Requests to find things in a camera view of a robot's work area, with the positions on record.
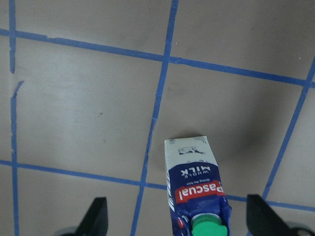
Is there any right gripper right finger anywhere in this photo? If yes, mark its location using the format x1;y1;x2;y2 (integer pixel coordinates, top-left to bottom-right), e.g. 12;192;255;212
247;194;295;236

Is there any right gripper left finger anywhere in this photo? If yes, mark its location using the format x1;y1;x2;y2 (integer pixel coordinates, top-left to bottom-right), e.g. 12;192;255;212
74;197;108;236

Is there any Pascal milk carton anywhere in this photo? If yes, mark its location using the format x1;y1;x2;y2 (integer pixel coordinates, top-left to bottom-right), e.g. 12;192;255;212
164;136;231;236

